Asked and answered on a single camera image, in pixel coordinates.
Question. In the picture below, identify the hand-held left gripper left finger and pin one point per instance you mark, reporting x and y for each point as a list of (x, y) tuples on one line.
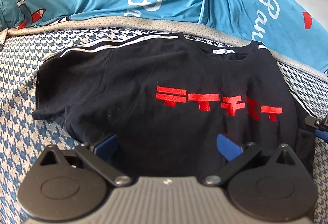
[(107, 146)]

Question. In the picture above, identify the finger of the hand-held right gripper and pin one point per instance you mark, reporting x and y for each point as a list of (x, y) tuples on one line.
[(322, 135)]

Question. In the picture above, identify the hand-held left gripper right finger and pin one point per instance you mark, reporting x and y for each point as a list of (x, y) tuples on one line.
[(226, 147)]

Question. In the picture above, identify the black t-shirt with red print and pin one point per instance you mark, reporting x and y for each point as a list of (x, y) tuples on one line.
[(143, 73)]

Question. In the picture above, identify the blue white houndstooth mat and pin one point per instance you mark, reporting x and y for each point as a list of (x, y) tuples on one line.
[(18, 111)]

